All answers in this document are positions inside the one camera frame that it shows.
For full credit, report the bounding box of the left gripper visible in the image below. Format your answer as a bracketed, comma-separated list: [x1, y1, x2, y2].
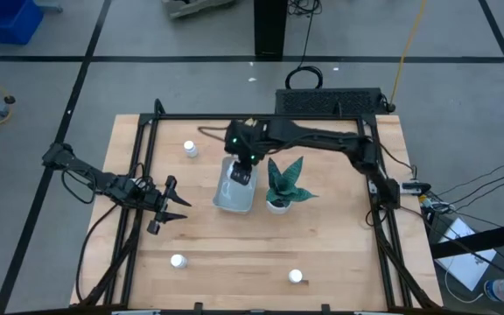
[140, 174, 193, 236]

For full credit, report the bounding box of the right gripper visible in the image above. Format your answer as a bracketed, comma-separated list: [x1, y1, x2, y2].
[224, 118, 267, 186]

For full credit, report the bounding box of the pale grey plastic basket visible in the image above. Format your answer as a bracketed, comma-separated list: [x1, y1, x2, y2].
[211, 156, 261, 214]

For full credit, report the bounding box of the green snake plant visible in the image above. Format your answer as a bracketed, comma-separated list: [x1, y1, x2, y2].
[265, 156, 319, 207]

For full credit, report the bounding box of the white plant pot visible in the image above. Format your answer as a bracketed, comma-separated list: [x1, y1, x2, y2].
[265, 199, 293, 215]

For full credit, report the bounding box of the black perforated computer case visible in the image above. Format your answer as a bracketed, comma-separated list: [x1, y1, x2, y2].
[275, 87, 389, 117]

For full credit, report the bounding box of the black pillar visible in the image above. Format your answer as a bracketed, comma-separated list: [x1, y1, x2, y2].
[254, 0, 289, 61]

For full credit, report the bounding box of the small black box device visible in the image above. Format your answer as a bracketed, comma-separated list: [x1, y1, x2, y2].
[400, 179, 432, 196]

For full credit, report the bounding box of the grey flat object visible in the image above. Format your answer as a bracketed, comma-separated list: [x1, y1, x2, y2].
[162, 0, 238, 21]

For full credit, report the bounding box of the power strip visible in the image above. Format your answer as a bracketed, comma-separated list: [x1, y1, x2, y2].
[417, 194, 454, 215]

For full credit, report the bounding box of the white paper sheet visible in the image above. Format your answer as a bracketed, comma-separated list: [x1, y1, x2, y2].
[434, 217, 497, 292]

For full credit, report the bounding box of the blue plastic bin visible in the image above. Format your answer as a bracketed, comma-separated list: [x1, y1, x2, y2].
[0, 0, 46, 46]

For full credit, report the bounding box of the black beam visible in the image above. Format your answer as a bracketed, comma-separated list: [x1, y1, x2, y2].
[430, 218, 504, 260]

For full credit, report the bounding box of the black aluminium frame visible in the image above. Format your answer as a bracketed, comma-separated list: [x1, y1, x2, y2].
[70, 98, 444, 315]

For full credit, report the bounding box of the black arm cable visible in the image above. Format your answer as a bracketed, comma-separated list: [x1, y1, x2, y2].
[75, 203, 120, 303]

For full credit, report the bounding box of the black coiled cable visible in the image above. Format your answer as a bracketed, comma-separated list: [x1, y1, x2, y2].
[283, 0, 325, 91]

